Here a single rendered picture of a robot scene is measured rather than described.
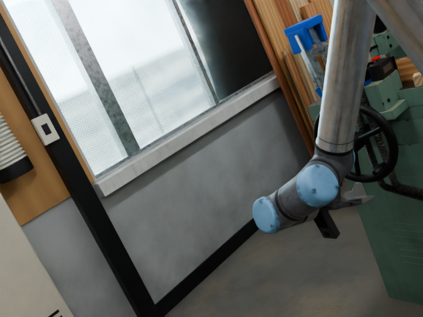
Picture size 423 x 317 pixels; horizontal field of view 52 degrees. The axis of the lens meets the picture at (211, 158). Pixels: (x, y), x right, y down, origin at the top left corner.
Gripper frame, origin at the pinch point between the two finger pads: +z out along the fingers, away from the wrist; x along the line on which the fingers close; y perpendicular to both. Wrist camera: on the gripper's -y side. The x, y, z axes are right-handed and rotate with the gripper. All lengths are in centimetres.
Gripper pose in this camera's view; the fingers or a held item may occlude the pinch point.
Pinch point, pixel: (352, 197)
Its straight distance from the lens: 134.4
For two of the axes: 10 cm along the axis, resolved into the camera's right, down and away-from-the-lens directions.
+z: 7.9, -1.3, 6.0
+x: -6.1, 0.4, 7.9
